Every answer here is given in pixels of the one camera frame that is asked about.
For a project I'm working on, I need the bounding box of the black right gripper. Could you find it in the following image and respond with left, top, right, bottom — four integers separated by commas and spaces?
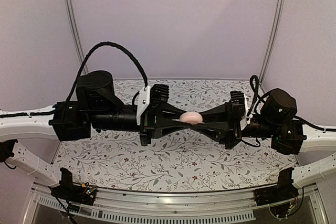
191, 99, 277, 150

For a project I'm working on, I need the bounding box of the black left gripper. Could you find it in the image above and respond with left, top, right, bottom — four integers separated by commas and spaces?
89, 102, 192, 147

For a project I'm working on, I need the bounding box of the white earbuds charging case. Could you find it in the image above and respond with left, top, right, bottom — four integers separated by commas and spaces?
179, 112, 203, 125

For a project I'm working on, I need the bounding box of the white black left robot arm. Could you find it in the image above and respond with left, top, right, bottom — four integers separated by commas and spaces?
1, 70, 193, 200

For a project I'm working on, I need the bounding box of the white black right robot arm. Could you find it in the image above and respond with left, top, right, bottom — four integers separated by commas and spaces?
191, 89, 335, 155

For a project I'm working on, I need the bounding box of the floral patterned table mat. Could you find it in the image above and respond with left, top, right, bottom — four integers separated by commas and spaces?
54, 78, 299, 193

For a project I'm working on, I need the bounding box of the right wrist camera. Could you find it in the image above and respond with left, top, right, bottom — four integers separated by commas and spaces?
230, 91, 249, 130

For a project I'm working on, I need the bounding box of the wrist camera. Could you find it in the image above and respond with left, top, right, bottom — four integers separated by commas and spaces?
230, 91, 249, 130
136, 84, 169, 125

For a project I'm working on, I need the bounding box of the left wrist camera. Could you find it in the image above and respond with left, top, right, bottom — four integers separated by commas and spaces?
136, 84, 169, 125

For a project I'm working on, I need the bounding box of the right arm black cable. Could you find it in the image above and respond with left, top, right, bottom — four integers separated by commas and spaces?
246, 74, 271, 114

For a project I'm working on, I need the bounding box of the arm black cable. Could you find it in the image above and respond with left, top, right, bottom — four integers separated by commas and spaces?
65, 41, 149, 104
246, 74, 271, 114

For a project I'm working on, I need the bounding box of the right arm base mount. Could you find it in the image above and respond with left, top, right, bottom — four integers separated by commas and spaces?
253, 167, 299, 219

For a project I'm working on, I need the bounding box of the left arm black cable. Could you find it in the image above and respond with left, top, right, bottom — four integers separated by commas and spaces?
65, 41, 149, 104

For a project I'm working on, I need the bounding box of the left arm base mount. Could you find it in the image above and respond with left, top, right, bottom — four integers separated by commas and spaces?
49, 168, 97, 206

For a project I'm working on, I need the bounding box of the aluminium front rail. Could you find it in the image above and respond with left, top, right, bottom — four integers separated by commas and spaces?
22, 183, 333, 223

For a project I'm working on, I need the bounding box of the right aluminium corner post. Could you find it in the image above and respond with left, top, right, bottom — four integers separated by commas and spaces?
259, 0, 285, 84

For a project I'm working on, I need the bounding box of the aluminium corner post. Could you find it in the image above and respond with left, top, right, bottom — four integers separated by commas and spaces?
259, 0, 285, 84
64, 0, 85, 64

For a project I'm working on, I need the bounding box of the left aluminium corner post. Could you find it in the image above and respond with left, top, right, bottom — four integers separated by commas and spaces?
64, 0, 85, 64

